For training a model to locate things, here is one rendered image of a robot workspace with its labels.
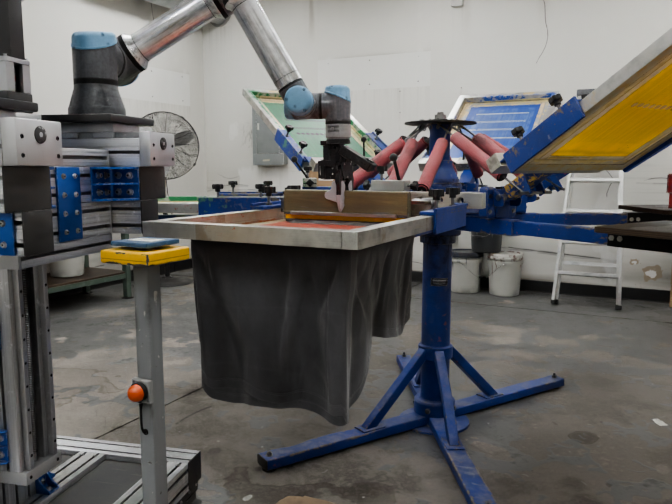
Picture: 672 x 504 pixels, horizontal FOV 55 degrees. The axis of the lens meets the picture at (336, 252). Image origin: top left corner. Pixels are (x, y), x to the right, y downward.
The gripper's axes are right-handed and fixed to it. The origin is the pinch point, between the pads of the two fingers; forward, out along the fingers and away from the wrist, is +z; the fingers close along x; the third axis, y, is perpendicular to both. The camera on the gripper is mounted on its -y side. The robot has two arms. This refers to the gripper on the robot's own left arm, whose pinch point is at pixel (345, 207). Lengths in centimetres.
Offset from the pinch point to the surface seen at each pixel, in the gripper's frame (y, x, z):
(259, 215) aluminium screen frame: 26.0, 6.9, 2.5
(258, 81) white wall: 305, -421, -105
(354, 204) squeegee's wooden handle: -3.7, 1.6, -1.0
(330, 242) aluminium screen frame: -22, 53, 4
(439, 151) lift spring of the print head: -8, -68, -17
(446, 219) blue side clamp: -29.7, -4.1, 3.3
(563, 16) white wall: -5, -420, -137
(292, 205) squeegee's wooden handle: 17.4, 1.5, -0.4
